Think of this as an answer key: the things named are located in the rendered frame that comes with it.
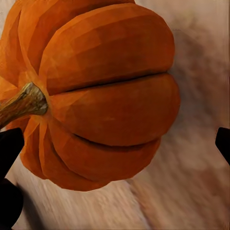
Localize pumpkin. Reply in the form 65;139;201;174
0;0;181;192

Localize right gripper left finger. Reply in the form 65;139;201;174
0;127;24;184

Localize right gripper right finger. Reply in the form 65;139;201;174
215;127;230;165

